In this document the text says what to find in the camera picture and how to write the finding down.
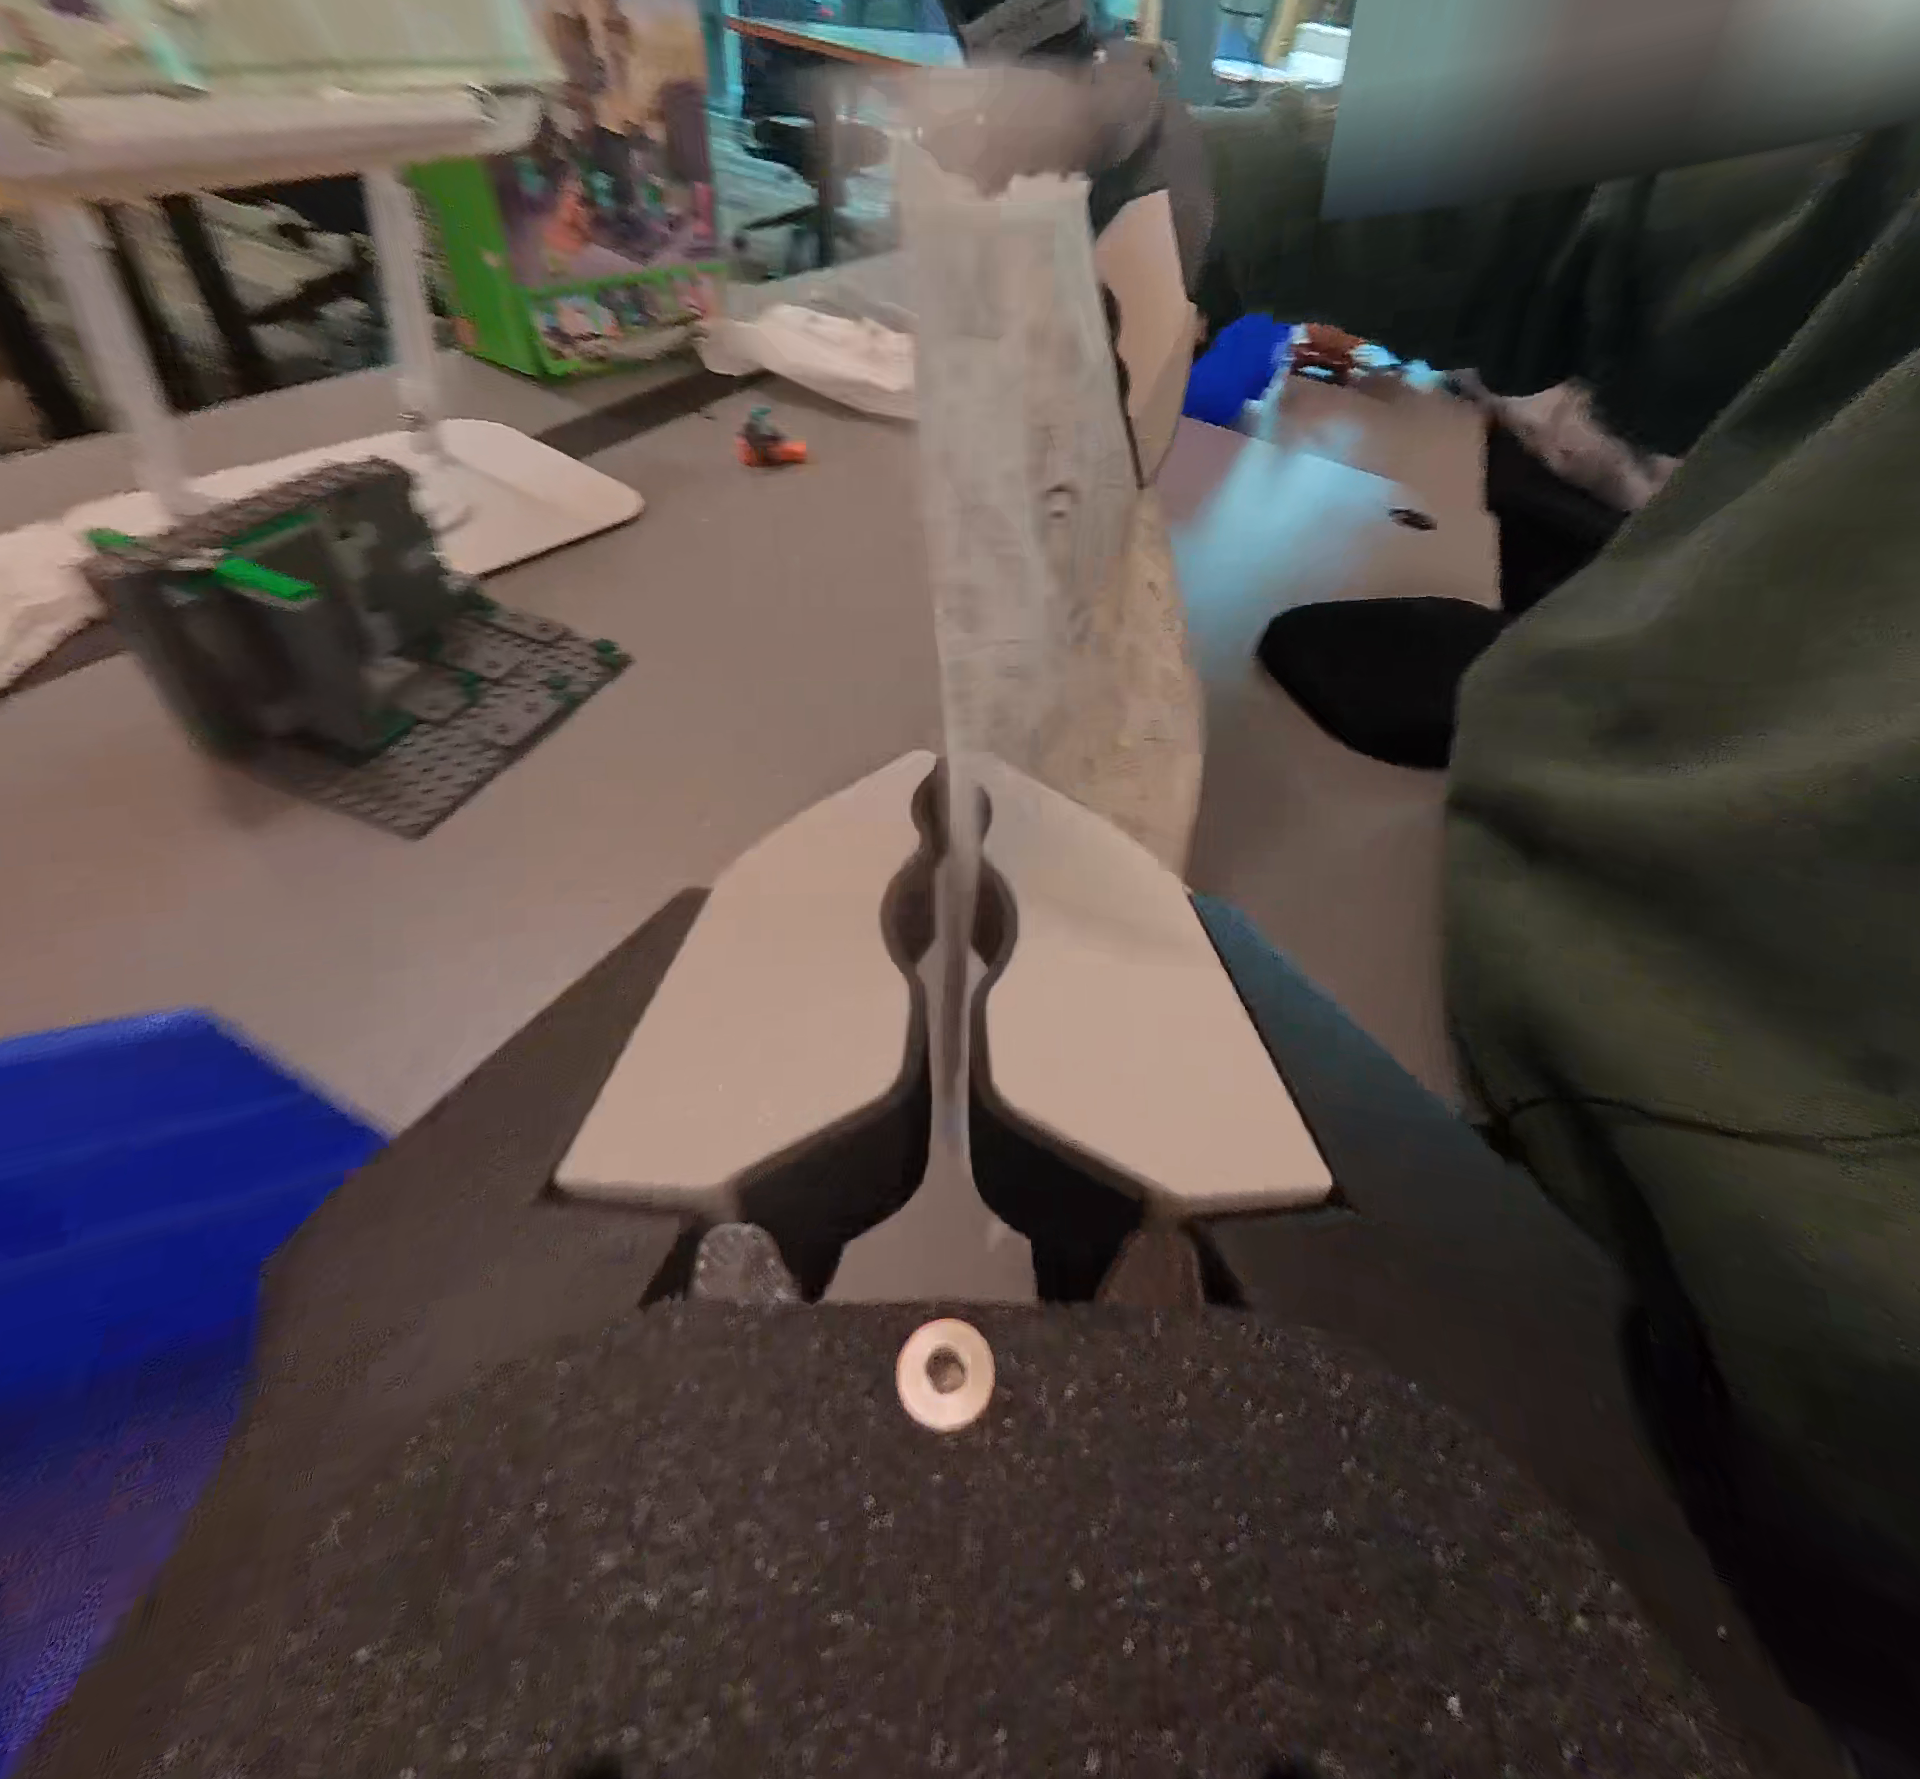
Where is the black chair armrest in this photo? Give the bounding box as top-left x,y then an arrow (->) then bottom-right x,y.
1256,594 -> 1508,771

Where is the large brick-print paper bag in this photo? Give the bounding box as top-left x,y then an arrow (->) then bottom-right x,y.
897,144 -> 1208,1217

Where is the blue plastic bin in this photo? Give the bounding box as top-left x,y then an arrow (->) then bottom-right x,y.
1193,315 -> 1294,430
0,1009 -> 396,1743

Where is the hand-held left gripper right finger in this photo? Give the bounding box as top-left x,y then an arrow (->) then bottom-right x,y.
959,759 -> 1335,1298

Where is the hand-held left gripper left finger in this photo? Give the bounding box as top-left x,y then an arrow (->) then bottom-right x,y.
556,751 -> 945,1298

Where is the white paper bag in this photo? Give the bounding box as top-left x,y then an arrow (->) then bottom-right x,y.
696,302 -> 924,424

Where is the grey desk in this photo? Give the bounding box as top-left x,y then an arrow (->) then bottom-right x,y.
0,346 -> 1506,1154

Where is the green toy box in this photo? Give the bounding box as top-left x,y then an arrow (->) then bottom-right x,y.
405,0 -> 737,383

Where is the grey brick building model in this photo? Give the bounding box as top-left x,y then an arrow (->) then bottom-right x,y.
82,459 -> 630,842

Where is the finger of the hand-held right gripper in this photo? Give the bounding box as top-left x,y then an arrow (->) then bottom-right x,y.
904,62 -> 1104,199

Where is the person's right forearm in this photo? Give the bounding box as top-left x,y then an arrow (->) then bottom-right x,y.
1184,106 -> 1920,462

